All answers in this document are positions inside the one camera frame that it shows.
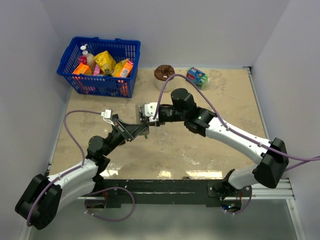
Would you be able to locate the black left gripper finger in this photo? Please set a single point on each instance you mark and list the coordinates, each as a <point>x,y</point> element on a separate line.
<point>117,121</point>
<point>132,131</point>

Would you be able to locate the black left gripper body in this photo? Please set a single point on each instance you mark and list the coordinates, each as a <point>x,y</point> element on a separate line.
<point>120,131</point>

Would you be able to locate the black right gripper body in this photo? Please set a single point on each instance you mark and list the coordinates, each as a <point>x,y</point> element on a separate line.
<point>169,114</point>

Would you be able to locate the beige white remote control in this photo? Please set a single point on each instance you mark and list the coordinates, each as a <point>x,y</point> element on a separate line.
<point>140,119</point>

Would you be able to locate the black battery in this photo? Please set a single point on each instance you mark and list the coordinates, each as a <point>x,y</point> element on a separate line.
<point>186,177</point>

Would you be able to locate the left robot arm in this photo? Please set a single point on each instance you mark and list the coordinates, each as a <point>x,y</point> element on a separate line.
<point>46,195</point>

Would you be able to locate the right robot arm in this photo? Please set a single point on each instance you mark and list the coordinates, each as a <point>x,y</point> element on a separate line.
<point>268,165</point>

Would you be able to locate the blue plastic basket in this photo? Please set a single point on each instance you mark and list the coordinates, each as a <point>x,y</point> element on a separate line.
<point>101,85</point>

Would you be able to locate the white roll with brown top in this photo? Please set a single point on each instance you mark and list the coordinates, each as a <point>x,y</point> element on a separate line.
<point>161,74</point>

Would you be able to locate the green sponge pack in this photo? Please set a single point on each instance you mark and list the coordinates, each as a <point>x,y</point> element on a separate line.
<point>199,78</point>

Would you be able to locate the pink carton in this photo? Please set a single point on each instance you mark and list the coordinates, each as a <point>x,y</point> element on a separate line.
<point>97,70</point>

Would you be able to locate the orange carton right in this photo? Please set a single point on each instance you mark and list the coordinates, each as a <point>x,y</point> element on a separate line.
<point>123,69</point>

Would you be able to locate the orange carton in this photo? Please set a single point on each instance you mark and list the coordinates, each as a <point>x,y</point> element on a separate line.
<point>82,69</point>
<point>123,69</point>

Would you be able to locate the yellow snack bag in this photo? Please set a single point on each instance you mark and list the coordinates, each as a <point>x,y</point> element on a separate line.
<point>105,61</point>

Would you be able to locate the orange carton left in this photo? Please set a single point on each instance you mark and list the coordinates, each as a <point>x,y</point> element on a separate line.
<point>82,69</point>

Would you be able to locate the soap pump bottle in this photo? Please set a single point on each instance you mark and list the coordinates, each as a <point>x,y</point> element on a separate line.
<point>87,58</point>

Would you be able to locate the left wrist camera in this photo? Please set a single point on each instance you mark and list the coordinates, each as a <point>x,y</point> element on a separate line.
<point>109,117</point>

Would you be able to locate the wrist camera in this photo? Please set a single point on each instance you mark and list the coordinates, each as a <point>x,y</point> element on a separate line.
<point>109,117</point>
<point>150,112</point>

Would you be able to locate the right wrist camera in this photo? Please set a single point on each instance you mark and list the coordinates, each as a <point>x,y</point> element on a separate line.
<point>150,112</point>

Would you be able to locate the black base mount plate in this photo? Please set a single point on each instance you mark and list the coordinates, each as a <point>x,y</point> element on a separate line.
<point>166,192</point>

